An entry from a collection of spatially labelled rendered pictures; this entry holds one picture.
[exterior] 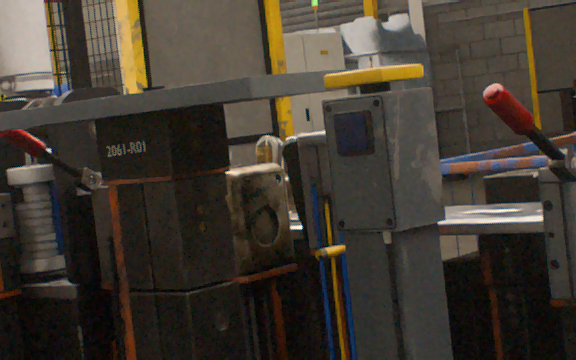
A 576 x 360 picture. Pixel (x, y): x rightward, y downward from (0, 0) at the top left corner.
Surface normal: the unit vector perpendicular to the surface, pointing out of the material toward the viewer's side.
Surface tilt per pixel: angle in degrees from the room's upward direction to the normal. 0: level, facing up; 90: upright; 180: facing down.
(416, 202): 90
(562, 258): 90
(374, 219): 90
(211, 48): 91
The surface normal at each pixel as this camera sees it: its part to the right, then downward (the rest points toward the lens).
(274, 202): 0.76, -0.05
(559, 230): -0.65, 0.11
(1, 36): -0.47, 0.10
